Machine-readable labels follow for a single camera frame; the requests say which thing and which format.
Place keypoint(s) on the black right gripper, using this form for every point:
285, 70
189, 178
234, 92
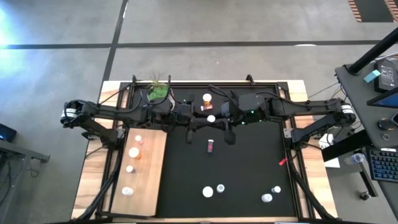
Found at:
230, 137

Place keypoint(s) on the black computer keyboard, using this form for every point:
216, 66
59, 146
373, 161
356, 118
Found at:
384, 165

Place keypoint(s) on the black device with blue light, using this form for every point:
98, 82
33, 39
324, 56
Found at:
6, 133

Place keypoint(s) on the white triangle pattern plant pot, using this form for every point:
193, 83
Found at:
172, 102

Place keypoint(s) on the black aluminium table frame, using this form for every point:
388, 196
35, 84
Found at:
298, 199

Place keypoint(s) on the pink pill bottle white cap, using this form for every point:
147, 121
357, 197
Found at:
207, 108
211, 118
138, 138

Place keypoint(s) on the clear plastic water bottle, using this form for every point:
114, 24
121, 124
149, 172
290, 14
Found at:
354, 159

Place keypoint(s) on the black chair caster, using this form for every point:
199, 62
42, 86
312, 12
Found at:
364, 195

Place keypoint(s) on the orange bottle with orange capsules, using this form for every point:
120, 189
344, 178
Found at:
207, 192

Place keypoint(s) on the black power adapter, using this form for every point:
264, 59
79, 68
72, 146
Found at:
387, 76

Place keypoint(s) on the red tag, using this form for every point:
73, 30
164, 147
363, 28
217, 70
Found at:
283, 161

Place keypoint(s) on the grey side desk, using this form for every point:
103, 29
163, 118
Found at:
15, 152

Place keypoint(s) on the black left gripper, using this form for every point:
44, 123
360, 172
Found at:
189, 137

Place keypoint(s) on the orange bottle yellow green pills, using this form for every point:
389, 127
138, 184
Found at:
207, 98

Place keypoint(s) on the clear tube with pink contents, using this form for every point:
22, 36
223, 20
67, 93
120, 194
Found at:
210, 146

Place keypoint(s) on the wooden shelf board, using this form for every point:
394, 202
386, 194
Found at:
149, 186

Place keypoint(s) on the black table mat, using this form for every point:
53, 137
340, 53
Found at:
242, 174

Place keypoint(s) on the light blue small box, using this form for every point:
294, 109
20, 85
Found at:
372, 76

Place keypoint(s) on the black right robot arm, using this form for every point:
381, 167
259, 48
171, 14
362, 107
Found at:
311, 107

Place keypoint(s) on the dark screen with blue glow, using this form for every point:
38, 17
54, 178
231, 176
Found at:
385, 101

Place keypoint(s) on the blue pill bottle white cap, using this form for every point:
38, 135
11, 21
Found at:
129, 169
276, 189

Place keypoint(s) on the black table clamp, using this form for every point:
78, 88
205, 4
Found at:
249, 78
133, 78

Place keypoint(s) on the black monitor pole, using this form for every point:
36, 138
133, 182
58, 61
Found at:
373, 53

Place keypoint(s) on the green spiky plant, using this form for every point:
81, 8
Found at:
158, 91

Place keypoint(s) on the black computer mouse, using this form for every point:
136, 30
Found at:
385, 124

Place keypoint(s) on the white paper sheet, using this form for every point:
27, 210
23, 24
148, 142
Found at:
326, 140

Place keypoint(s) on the white plastic medicine bottle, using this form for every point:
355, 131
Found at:
220, 188
266, 198
127, 191

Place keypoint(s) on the orange pill bottle white cap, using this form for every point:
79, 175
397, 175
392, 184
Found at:
134, 152

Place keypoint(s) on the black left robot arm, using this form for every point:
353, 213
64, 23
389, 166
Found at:
102, 109

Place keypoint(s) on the dark grey desk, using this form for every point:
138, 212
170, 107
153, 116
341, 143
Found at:
357, 102

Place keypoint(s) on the black floor mat orange stripes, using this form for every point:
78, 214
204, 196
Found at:
373, 11

